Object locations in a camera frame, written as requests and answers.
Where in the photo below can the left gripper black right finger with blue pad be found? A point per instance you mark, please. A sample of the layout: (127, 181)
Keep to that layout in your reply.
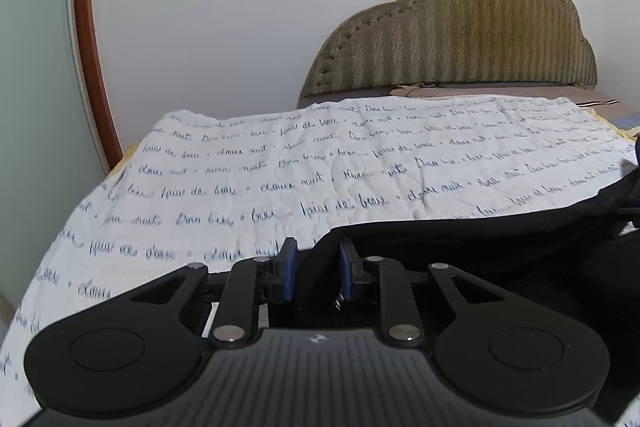
(496, 349)

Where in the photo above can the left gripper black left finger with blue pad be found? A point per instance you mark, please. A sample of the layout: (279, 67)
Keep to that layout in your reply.
(138, 350)

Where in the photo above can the black pants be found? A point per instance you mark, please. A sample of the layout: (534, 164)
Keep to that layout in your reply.
(575, 260)

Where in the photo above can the white bedsheet with blue script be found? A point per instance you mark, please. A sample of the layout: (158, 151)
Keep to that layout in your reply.
(199, 189)

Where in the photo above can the frosted glass sliding door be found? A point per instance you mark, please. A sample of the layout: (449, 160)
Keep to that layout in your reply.
(49, 158)

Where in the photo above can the olive upholstered headboard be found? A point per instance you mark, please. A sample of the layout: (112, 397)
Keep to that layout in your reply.
(454, 42)

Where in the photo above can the brown wooden door frame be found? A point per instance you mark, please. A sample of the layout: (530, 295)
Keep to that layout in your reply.
(91, 72)

